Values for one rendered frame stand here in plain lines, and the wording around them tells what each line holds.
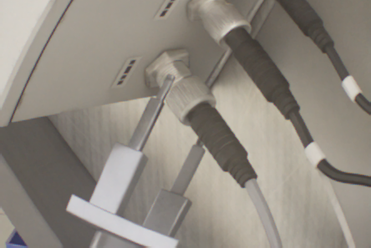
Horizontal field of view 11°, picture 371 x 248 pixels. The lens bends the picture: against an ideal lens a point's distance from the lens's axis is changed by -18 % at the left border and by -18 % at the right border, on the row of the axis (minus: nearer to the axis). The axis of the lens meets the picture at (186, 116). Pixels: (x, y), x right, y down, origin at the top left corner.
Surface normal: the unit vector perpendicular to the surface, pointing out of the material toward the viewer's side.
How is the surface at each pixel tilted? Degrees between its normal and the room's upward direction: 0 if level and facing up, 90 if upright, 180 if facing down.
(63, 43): 132
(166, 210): 62
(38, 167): 37
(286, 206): 90
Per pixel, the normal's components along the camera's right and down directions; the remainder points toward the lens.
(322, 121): -0.74, 0.12
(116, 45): 0.52, 0.72
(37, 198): 0.40, -0.71
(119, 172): -0.29, -0.34
